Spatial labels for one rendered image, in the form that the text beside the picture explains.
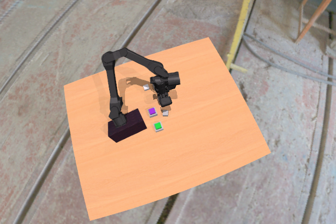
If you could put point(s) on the purple button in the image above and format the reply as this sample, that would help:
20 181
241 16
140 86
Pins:
152 112

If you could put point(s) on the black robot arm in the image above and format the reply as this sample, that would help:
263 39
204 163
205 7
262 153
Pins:
161 79

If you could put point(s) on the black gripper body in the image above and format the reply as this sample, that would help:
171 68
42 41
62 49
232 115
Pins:
164 101

